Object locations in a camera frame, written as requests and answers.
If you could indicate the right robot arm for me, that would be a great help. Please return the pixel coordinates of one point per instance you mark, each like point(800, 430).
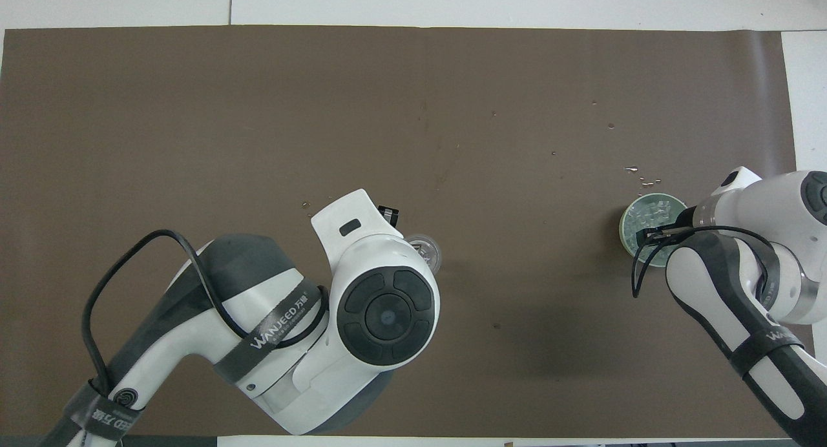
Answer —
point(769, 208)

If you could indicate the clear glass cup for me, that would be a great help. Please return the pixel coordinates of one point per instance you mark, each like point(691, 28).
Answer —
point(429, 249)

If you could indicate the green bowl with ice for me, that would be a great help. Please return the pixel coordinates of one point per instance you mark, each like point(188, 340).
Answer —
point(646, 214)

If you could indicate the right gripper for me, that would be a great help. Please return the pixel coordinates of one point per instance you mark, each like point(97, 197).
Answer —
point(686, 218)

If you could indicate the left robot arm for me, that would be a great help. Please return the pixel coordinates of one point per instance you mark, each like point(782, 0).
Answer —
point(387, 318)

